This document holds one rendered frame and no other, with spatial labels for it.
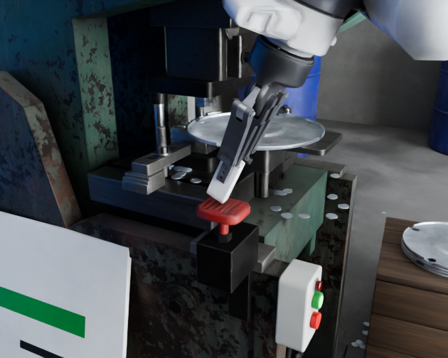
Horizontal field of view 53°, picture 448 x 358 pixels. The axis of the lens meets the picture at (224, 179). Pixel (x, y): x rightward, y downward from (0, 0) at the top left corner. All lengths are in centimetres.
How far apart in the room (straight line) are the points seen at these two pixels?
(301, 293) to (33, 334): 67
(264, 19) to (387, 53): 374
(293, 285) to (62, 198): 53
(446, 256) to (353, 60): 307
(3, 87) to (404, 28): 79
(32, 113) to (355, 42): 355
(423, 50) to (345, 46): 381
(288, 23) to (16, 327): 94
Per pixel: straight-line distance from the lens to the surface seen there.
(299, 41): 51
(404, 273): 133
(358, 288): 186
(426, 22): 46
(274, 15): 49
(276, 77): 52
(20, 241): 110
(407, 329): 139
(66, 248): 101
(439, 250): 142
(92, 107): 98
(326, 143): 89
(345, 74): 430
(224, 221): 62
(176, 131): 97
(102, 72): 100
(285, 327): 78
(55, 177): 100
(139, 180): 84
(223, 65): 90
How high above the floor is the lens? 103
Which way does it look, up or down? 21 degrees down
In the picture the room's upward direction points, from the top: straight up
